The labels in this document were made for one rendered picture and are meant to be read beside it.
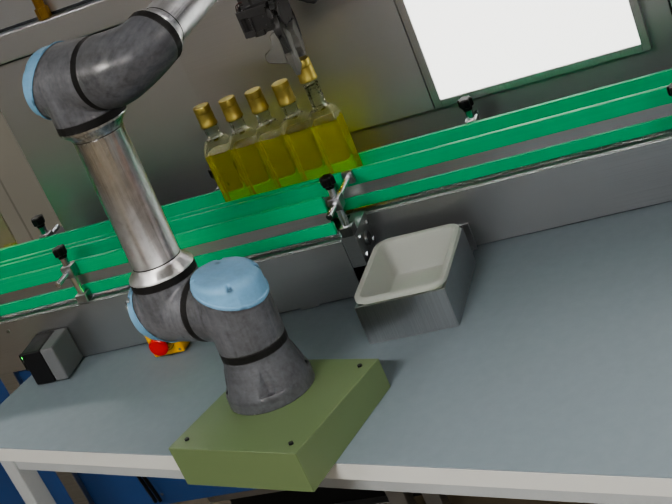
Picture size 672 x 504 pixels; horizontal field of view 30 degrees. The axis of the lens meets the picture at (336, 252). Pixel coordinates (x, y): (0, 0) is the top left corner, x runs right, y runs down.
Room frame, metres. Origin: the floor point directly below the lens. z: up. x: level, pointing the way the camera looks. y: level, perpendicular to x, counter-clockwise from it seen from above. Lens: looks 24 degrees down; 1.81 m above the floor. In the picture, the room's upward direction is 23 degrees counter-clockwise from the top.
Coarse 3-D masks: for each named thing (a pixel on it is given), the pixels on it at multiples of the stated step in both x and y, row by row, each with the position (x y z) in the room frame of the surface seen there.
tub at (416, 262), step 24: (384, 240) 2.17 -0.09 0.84; (408, 240) 2.15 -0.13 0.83; (432, 240) 2.13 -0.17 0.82; (456, 240) 2.05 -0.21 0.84; (384, 264) 2.14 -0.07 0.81; (408, 264) 2.15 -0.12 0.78; (432, 264) 2.13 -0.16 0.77; (360, 288) 2.02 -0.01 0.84; (384, 288) 2.10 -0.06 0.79; (408, 288) 1.94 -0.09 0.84; (432, 288) 1.92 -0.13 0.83
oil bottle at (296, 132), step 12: (288, 120) 2.32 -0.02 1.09; (300, 120) 2.31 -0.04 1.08; (288, 132) 2.31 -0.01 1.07; (300, 132) 2.30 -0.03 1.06; (288, 144) 2.32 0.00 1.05; (300, 144) 2.31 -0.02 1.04; (312, 144) 2.30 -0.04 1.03; (300, 156) 2.31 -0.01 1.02; (312, 156) 2.30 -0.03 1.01; (300, 168) 2.31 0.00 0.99; (312, 168) 2.30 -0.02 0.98; (324, 168) 2.30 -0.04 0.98
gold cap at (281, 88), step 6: (276, 84) 2.32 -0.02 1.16; (282, 84) 2.32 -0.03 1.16; (288, 84) 2.32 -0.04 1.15; (276, 90) 2.32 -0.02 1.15; (282, 90) 2.32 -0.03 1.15; (288, 90) 2.32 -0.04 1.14; (276, 96) 2.33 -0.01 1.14; (282, 96) 2.32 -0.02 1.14; (288, 96) 2.32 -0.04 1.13; (294, 96) 2.33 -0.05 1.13; (282, 102) 2.32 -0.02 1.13; (288, 102) 2.31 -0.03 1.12
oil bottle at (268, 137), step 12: (276, 120) 2.35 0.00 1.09; (264, 132) 2.33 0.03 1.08; (276, 132) 2.33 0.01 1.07; (264, 144) 2.34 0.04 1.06; (276, 144) 2.33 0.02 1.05; (264, 156) 2.34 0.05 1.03; (276, 156) 2.33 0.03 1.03; (288, 156) 2.32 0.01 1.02; (276, 168) 2.33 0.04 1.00; (288, 168) 2.33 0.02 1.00; (276, 180) 2.34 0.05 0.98; (288, 180) 2.33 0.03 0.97; (300, 180) 2.33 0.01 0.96
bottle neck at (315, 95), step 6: (306, 84) 2.32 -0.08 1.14; (312, 84) 2.30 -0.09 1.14; (318, 84) 2.31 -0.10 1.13; (306, 90) 2.30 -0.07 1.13; (312, 90) 2.30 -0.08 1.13; (318, 90) 2.30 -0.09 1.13; (312, 96) 2.30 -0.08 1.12; (318, 96) 2.30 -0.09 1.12; (312, 102) 2.30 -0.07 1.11; (318, 102) 2.30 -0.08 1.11; (324, 102) 2.30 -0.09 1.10; (312, 108) 2.31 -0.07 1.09; (318, 108) 2.30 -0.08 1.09
